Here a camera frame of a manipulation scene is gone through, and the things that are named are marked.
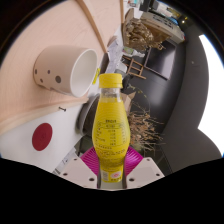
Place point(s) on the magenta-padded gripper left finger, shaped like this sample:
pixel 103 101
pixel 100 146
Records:
pixel 83 171

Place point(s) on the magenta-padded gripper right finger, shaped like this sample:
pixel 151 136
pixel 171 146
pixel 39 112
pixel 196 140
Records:
pixel 143 170

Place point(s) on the yellow drink bottle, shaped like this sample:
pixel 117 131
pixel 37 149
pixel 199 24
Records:
pixel 111 133

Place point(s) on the flat round red coaster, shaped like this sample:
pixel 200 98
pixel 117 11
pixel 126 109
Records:
pixel 42 136

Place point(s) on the dark round plant saucer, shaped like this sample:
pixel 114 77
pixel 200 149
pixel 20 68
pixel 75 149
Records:
pixel 80 115

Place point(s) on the brown cardboard box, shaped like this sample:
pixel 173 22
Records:
pixel 128 100

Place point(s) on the small yellow flat item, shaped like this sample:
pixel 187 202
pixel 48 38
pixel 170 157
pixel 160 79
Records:
pixel 96 76

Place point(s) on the beige dotted cup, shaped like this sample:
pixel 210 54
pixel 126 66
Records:
pixel 56 70

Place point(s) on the wooden easel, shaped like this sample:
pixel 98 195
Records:
pixel 136 65

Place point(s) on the printed paper sheets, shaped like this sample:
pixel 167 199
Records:
pixel 115 56

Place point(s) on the brown carved wood sculpture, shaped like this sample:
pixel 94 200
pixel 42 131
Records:
pixel 140 31

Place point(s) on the light plywood board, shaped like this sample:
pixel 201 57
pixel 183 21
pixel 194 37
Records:
pixel 33 30

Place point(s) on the dark wall screen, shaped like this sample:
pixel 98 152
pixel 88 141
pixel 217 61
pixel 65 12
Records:
pixel 161 60

